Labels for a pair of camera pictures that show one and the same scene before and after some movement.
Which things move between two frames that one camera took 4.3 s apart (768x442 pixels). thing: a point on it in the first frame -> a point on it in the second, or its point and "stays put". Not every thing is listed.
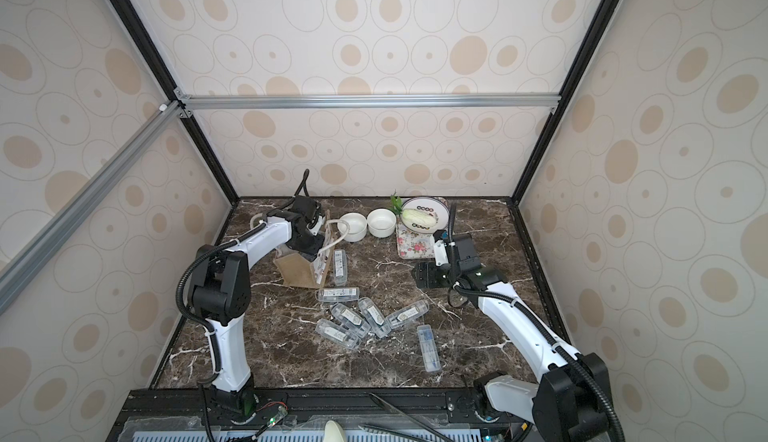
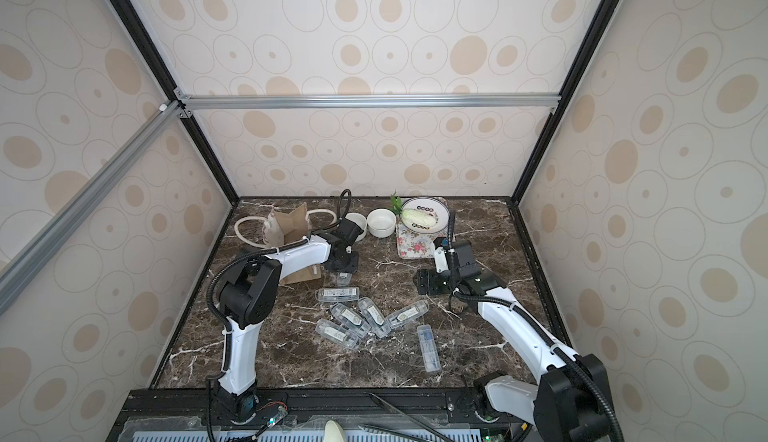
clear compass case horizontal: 338,295 stays put
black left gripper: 314,249 -> 352,269
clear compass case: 374,317 stays put
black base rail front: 421,415 stays put
